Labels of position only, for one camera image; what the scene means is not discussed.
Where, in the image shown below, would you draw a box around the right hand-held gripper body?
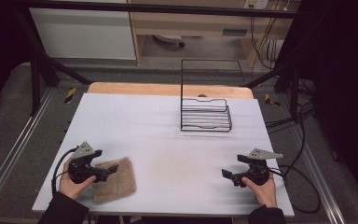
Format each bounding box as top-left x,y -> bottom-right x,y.
241,147 -> 284,188

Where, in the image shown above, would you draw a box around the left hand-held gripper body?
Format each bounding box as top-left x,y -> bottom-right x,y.
67,141 -> 110,185

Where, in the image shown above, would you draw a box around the brown towel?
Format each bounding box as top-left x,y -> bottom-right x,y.
92,156 -> 137,205

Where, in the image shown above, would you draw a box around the black wire rack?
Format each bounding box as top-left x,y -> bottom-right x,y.
179,58 -> 246,133

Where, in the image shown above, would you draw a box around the person's right hand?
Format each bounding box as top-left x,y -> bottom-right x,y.
241,173 -> 279,209

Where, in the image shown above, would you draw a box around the person's left hand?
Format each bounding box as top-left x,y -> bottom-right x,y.
58,169 -> 97,201

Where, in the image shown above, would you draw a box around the white table mat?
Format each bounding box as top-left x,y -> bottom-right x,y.
32,91 -> 296,218

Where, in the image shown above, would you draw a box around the yellow black tape marker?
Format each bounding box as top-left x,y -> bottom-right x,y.
264,92 -> 282,107
63,87 -> 77,105

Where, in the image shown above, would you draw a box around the white cabinet panel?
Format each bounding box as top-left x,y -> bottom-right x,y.
28,7 -> 137,61

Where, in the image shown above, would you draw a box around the black curtain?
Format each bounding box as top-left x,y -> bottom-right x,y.
274,0 -> 358,203
0,0 -> 34,118

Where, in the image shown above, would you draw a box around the chair base with caster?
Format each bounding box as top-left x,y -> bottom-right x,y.
153,34 -> 186,49

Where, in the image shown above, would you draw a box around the wooden desk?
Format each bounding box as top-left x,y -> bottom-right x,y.
126,0 -> 303,67

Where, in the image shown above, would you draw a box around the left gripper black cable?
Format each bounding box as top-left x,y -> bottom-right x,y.
51,147 -> 80,198

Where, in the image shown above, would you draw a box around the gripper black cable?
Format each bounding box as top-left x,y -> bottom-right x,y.
265,102 -> 323,216
51,147 -> 80,198

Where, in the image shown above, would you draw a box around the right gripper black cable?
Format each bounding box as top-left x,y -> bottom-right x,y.
265,102 -> 323,216

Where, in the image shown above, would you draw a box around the aluminium floor rail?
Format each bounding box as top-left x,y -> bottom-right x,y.
290,122 -> 347,224
0,89 -> 56,213

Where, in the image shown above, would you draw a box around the hanging background cables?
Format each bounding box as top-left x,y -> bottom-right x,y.
249,15 -> 278,70

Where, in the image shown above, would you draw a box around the wall power outlet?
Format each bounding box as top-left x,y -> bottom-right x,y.
243,0 -> 270,10

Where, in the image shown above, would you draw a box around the black metal frame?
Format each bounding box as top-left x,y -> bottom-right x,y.
11,0 -> 312,117

